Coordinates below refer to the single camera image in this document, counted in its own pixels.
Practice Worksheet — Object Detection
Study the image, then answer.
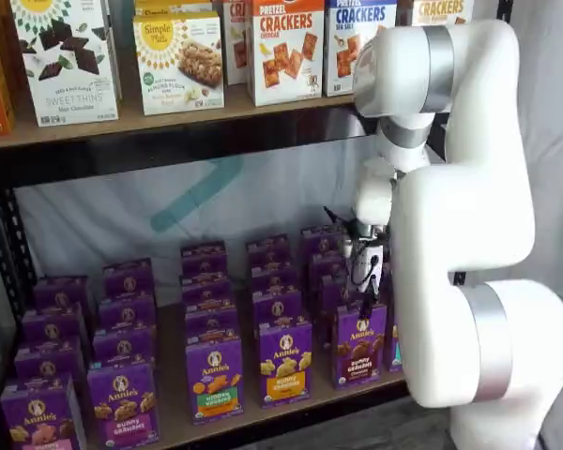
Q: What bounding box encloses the white Sweet Thins box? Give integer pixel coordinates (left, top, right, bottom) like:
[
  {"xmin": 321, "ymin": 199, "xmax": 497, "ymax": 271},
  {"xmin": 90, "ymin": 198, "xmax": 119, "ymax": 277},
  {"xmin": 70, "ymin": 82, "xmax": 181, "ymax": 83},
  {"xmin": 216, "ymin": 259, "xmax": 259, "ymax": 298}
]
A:
[
  {"xmin": 8, "ymin": 0, "xmax": 121, "ymax": 128},
  {"xmin": 103, "ymin": 0, "xmax": 124, "ymax": 102}
]

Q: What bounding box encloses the purple box green patch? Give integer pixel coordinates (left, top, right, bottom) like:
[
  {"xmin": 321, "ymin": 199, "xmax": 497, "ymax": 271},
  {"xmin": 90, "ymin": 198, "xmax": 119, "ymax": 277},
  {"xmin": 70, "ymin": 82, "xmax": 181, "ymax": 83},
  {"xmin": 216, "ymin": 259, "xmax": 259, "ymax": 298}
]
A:
[
  {"xmin": 181, "ymin": 275, "xmax": 235, "ymax": 305},
  {"xmin": 179, "ymin": 240, "xmax": 229, "ymax": 280},
  {"xmin": 185, "ymin": 321, "xmax": 241, "ymax": 342},
  {"xmin": 184, "ymin": 298, "xmax": 238, "ymax": 327},
  {"xmin": 185, "ymin": 335, "xmax": 245, "ymax": 427}
]

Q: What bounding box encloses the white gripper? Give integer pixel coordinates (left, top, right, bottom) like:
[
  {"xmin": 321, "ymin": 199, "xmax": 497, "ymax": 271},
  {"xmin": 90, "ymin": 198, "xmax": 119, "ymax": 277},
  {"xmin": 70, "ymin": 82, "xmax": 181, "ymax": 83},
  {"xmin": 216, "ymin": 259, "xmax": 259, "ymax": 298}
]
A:
[{"xmin": 344, "ymin": 232, "xmax": 388, "ymax": 322}]

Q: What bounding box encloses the purple box teal patch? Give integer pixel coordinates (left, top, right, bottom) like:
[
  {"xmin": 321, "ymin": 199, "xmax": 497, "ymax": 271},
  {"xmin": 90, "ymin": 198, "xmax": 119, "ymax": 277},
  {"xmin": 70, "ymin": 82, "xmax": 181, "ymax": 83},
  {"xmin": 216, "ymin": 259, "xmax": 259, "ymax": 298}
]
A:
[{"xmin": 386, "ymin": 322, "xmax": 405, "ymax": 374}]

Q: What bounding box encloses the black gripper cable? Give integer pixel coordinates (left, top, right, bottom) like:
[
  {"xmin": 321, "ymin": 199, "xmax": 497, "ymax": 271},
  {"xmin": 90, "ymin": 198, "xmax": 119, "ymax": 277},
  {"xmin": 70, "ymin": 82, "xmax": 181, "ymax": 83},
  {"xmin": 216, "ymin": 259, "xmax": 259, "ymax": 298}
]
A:
[{"xmin": 348, "ymin": 233, "xmax": 377, "ymax": 288}]

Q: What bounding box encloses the yellow crackers box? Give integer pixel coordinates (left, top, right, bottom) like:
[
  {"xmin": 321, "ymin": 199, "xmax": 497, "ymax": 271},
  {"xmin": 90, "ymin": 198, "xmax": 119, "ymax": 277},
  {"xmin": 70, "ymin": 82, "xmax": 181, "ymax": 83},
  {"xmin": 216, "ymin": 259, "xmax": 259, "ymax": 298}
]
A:
[{"xmin": 409, "ymin": 0, "xmax": 476, "ymax": 28}]

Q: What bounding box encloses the blue crackers sea salt box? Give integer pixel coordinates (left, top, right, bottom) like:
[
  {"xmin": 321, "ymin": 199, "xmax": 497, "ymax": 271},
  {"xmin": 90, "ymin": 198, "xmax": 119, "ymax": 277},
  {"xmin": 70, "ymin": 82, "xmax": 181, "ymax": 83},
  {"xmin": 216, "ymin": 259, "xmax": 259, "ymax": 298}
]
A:
[{"xmin": 324, "ymin": 0, "xmax": 399, "ymax": 98}]

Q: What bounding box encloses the orange pretzel crackers cheddar box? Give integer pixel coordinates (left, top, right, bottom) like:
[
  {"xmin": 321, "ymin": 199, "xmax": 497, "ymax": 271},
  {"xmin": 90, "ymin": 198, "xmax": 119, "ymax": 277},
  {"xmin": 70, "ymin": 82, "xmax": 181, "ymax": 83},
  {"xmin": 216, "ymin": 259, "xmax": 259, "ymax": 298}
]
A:
[
  {"xmin": 247, "ymin": 0, "xmax": 326, "ymax": 108},
  {"xmin": 221, "ymin": 0, "xmax": 252, "ymax": 87}
]

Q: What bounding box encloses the purple box brown patch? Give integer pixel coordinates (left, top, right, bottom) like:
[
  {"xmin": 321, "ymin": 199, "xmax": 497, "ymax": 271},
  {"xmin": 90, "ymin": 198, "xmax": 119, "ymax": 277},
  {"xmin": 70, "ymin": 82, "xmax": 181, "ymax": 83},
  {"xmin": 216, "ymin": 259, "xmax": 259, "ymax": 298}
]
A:
[
  {"xmin": 332, "ymin": 303, "xmax": 388, "ymax": 391},
  {"xmin": 308, "ymin": 252, "xmax": 353, "ymax": 292},
  {"xmin": 300, "ymin": 226, "xmax": 346, "ymax": 260},
  {"xmin": 317, "ymin": 276, "xmax": 358, "ymax": 332}
]

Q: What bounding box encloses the purple box magenta patch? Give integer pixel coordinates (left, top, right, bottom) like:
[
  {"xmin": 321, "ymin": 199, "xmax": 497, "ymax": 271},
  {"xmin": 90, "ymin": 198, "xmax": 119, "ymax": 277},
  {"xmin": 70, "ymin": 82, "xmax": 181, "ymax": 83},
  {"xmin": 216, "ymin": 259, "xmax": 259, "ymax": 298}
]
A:
[
  {"xmin": 102, "ymin": 258, "xmax": 157, "ymax": 300},
  {"xmin": 92, "ymin": 325, "xmax": 158, "ymax": 370},
  {"xmin": 86, "ymin": 358, "xmax": 161, "ymax": 445},
  {"xmin": 98, "ymin": 292, "xmax": 159, "ymax": 335}
]

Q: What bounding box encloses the purple box orange patch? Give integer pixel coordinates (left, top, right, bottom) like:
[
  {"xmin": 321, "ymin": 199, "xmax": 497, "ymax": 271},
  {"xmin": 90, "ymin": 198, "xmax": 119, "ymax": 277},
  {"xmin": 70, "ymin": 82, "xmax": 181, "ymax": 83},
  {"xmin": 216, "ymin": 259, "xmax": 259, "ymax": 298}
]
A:
[
  {"xmin": 245, "ymin": 233, "xmax": 292, "ymax": 266},
  {"xmin": 251, "ymin": 289, "xmax": 307, "ymax": 327},
  {"xmin": 249, "ymin": 261, "xmax": 297, "ymax": 294},
  {"xmin": 258, "ymin": 318, "xmax": 313, "ymax": 410}
]

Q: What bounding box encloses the black metal shelf frame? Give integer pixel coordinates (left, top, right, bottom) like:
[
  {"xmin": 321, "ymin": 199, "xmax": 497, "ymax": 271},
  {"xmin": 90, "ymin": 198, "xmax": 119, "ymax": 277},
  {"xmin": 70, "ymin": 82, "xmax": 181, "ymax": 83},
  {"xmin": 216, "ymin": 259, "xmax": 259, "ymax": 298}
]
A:
[{"xmin": 0, "ymin": 0, "xmax": 515, "ymax": 450}]

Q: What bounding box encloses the yellow almond flour bars box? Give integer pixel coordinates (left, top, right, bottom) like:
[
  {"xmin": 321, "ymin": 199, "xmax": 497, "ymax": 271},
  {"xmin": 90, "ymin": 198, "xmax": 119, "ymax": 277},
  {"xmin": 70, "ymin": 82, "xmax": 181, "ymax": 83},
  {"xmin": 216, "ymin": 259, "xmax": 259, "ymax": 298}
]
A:
[
  {"xmin": 131, "ymin": 10, "xmax": 226, "ymax": 117},
  {"xmin": 133, "ymin": 0, "xmax": 216, "ymax": 18}
]

